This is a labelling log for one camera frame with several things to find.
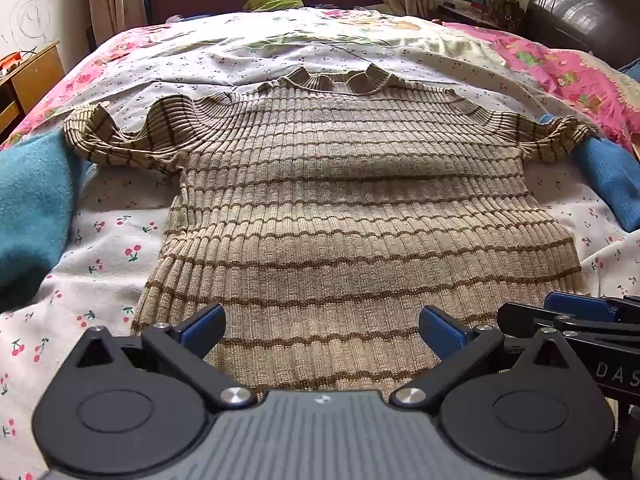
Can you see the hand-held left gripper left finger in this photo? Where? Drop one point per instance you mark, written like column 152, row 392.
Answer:
column 202, row 328

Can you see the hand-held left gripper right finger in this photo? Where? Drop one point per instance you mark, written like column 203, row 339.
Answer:
column 441, row 332

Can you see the pale floral printed cloth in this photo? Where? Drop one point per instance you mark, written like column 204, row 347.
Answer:
column 320, row 27

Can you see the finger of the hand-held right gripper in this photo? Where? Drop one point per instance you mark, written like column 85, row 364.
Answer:
column 530, row 317
column 575, row 305

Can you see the blue cloth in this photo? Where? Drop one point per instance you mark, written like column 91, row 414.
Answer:
column 612, row 180

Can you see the pile of books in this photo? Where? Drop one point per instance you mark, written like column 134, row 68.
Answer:
column 460, row 2

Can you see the beige striped ribbed knit sweater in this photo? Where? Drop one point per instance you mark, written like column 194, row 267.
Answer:
column 350, row 210

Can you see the wooden desk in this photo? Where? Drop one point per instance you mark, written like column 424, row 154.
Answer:
column 37, row 77

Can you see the pink floral quilt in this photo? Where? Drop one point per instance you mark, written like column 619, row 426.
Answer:
column 540, row 65

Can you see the white cherry print bed sheet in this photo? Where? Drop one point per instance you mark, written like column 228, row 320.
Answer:
column 100, row 240

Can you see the orange packet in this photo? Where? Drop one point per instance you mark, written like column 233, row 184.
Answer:
column 10, row 61

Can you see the brown patterned bag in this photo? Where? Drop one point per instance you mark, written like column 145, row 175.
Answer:
column 506, row 12

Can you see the teal fuzzy blanket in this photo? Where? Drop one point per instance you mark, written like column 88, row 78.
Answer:
column 30, row 200

